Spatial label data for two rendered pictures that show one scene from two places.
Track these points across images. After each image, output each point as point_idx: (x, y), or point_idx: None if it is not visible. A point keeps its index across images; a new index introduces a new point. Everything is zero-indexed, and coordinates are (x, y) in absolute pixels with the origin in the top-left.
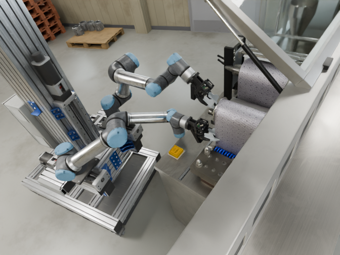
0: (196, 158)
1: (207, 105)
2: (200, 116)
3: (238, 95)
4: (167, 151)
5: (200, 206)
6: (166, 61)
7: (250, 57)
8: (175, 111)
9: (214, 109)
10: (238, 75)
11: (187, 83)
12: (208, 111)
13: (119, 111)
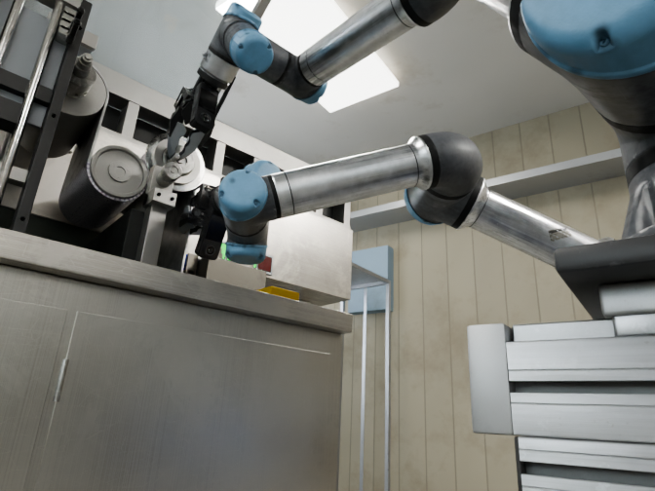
0: (246, 266)
1: (196, 148)
2: (94, 250)
3: (95, 144)
4: (300, 301)
5: (304, 162)
6: (261, 21)
7: (230, 88)
8: (249, 165)
9: (196, 153)
10: (108, 93)
11: (227, 87)
12: (180, 168)
13: (635, 172)
